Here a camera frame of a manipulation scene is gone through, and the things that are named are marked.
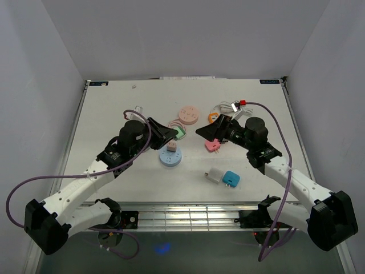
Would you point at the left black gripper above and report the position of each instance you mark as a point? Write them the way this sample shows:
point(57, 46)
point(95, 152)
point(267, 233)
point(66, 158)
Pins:
point(162, 135)

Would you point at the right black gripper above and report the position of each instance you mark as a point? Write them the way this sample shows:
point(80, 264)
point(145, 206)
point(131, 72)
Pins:
point(218, 129)

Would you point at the pink brown charger plug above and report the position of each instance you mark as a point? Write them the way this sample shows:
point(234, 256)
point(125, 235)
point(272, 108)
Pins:
point(171, 146)

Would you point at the green charger plug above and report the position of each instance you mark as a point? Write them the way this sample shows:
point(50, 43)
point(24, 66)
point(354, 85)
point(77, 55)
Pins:
point(180, 132)

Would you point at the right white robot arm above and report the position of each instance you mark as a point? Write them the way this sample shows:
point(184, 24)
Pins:
point(327, 217)

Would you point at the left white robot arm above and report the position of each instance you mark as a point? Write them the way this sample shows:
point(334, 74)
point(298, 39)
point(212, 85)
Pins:
point(52, 221)

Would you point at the coral pink flat plug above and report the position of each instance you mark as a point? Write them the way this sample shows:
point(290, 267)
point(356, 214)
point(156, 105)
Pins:
point(213, 146)

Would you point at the white grey charger plug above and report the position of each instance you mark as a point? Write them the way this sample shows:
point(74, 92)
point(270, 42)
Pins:
point(214, 175)

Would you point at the blue charger plug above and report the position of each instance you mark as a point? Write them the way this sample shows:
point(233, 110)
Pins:
point(231, 179)

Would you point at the orange power strip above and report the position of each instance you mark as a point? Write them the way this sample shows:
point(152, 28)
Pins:
point(212, 117)

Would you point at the blue round power strip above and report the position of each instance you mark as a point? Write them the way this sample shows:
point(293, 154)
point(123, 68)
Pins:
point(169, 158)

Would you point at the pink round power strip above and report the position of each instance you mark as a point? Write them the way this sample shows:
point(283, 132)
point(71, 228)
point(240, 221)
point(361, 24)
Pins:
point(188, 115)

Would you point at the right corner label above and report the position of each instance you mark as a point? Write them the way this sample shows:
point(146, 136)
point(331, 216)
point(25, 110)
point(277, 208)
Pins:
point(269, 81)

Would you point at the corner label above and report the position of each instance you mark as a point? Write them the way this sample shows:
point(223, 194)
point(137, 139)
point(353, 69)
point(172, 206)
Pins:
point(98, 83)
point(269, 81)

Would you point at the left corner label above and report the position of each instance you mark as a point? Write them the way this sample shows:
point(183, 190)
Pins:
point(98, 83)

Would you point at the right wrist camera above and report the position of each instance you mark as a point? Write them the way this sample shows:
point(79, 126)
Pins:
point(238, 105)

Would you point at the aluminium rail frame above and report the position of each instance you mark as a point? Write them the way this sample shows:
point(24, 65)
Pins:
point(181, 199)

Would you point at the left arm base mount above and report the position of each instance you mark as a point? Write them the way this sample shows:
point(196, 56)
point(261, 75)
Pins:
point(125, 219)

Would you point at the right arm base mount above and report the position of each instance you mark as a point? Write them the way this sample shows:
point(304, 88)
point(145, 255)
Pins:
point(258, 218)

